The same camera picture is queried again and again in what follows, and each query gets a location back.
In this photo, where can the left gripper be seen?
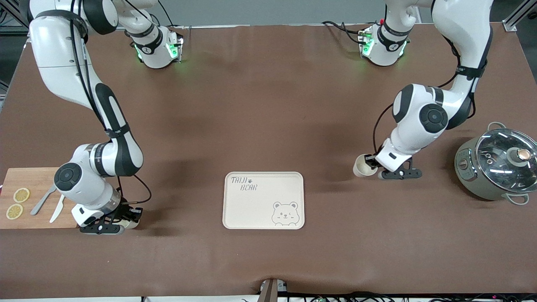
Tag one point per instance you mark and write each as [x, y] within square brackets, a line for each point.
[371, 160]

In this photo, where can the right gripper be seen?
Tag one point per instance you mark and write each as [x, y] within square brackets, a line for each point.
[124, 212]

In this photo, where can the white IKEA cup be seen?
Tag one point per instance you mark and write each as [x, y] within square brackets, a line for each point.
[361, 167]
[131, 225]

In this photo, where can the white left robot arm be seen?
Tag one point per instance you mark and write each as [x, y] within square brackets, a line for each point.
[423, 121]

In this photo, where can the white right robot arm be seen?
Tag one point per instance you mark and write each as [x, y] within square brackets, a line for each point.
[63, 63]

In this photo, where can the cream bear print tray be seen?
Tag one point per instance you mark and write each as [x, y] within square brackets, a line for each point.
[256, 207]

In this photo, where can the white plastic knife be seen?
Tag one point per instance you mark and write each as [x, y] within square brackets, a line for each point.
[56, 214]

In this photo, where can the grey plastic knife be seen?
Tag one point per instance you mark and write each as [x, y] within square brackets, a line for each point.
[40, 204]

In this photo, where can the grey electric cooking pot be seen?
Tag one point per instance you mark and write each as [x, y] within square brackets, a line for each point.
[470, 176]

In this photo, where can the bamboo cutting board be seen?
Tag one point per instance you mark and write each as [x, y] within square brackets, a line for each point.
[29, 176]

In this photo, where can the yellow lemon slice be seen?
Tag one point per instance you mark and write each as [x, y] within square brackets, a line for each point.
[14, 212]
[21, 195]

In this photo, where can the brown table cover mat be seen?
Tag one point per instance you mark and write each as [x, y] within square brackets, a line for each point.
[268, 105]

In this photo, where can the glass pot lid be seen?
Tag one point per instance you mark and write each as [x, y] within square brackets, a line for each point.
[499, 157]

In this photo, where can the aluminium frame profile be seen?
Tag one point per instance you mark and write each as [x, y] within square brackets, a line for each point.
[12, 12]
[515, 19]

